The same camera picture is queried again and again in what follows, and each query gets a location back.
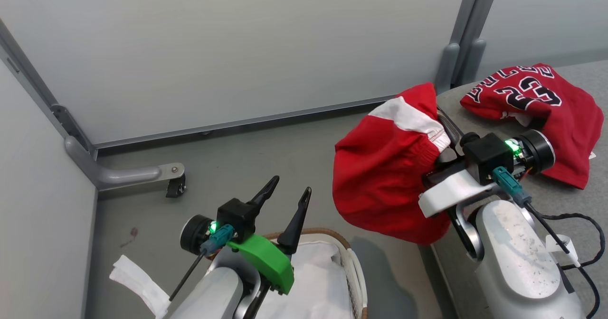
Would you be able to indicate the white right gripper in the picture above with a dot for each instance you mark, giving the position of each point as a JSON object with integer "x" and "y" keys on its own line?
{"x": 451, "y": 193}

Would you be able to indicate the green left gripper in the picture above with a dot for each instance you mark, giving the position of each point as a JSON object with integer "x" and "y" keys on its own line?
{"x": 268, "y": 262}

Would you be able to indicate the red shorts with white band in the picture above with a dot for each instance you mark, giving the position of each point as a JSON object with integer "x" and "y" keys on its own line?
{"x": 380, "y": 176}

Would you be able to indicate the red basketball jersey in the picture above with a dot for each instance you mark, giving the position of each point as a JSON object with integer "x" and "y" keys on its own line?
{"x": 565, "y": 134}

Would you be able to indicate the white cloth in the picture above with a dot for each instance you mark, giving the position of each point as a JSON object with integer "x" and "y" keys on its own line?
{"x": 318, "y": 281}

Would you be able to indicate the grey fabric sofa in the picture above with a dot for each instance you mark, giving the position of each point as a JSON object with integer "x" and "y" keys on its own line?
{"x": 593, "y": 200}

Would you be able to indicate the white wicker laundry basket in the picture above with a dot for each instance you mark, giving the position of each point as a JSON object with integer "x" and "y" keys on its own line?
{"x": 356, "y": 271}

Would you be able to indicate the black caster wheel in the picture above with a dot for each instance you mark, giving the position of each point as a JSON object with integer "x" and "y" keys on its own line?
{"x": 175, "y": 188}

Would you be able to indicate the grey metal partition foot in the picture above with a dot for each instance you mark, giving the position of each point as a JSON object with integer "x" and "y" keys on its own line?
{"x": 128, "y": 174}

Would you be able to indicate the white fabric strip tag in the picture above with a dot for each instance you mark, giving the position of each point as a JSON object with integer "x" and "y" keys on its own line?
{"x": 140, "y": 281}

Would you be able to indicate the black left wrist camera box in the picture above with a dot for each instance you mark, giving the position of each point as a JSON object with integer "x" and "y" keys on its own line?
{"x": 235, "y": 217}

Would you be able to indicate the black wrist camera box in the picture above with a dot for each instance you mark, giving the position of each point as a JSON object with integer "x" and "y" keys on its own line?
{"x": 235, "y": 217}
{"x": 487, "y": 157}

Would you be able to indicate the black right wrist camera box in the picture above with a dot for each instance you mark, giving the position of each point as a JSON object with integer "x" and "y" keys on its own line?
{"x": 487, "y": 157}

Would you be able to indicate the grey partition bottom rail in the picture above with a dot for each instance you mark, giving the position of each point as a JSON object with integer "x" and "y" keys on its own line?
{"x": 237, "y": 123}

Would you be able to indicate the grey double partition post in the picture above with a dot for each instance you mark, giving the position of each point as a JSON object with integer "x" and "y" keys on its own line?
{"x": 468, "y": 29}

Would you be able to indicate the grey partition corner post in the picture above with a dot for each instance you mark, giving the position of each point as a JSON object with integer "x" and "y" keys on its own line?
{"x": 38, "y": 86}

